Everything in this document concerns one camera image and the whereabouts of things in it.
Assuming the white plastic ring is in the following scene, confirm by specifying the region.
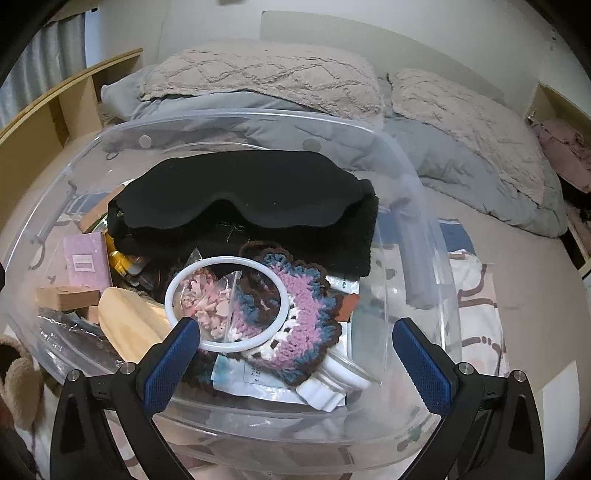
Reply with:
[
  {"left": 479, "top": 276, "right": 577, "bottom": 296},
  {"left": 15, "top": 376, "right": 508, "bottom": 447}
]
[{"left": 163, "top": 254, "right": 291, "bottom": 355}]

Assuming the oval wooden block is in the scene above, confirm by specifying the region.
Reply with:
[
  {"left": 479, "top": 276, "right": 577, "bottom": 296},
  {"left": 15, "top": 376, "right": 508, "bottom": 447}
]
[{"left": 98, "top": 287, "right": 171, "bottom": 363}]

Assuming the bag of pink beads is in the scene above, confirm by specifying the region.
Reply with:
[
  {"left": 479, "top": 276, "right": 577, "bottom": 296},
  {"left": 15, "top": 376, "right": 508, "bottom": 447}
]
[{"left": 173, "top": 264, "right": 242, "bottom": 342}]

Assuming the beige fluffy slipper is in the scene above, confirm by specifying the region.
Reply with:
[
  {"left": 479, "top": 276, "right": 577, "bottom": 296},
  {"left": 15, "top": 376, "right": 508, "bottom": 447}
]
[{"left": 1, "top": 335, "right": 42, "bottom": 431}]

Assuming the pink small box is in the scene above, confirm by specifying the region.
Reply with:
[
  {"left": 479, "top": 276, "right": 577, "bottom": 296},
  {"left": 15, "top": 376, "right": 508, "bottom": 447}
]
[{"left": 62, "top": 232, "right": 112, "bottom": 292}]

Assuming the pink blue crochet coaster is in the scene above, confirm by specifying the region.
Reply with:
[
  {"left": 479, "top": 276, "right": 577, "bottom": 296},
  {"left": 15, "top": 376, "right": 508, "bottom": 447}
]
[{"left": 225, "top": 242, "right": 342, "bottom": 387}]

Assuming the black sleep mask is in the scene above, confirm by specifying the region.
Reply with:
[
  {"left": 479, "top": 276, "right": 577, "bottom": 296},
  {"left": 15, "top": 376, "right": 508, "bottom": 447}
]
[{"left": 107, "top": 150, "right": 379, "bottom": 278}]

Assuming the clear plastic storage bin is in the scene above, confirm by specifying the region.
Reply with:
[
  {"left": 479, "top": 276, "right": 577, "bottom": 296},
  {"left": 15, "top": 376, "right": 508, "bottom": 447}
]
[{"left": 1, "top": 110, "right": 462, "bottom": 474}]

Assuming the beige textured pillow right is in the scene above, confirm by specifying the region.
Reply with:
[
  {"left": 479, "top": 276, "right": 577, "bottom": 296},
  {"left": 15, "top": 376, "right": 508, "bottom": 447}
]
[{"left": 391, "top": 68, "right": 547, "bottom": 204}]

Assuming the beige textured pillow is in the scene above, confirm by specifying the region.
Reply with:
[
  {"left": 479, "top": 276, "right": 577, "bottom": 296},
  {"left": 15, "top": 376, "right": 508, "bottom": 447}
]
[
  {"left": 391, "top": 68, "right": 547, "bottom": 204},
  {"left": 139, "top": 39, "right": 386, "bottom": 128}
]

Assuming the wooden bedside shelf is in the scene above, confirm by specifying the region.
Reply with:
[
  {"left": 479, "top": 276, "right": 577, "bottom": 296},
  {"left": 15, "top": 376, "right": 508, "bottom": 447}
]
[{"left": 0, "top": 47, "right": 146, "bottom": 186}]

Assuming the grey duvet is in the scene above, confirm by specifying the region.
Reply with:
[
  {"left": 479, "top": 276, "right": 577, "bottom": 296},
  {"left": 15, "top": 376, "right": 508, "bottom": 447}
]
[{"left": 100, "top": 67, "right": 567, "bottom": 238}]

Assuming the beige textured pillow left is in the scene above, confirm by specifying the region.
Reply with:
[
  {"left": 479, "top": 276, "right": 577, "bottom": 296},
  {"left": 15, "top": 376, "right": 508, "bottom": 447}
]
[{"left": 139, "top": 39, "right": 386, "bottom": 128}]

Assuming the grey curtain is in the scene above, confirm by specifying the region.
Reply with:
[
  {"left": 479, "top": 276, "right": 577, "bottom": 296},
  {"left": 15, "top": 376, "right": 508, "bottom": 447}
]
[{"left": 0, "top": 14, "right": 87, "bottom": 128}]

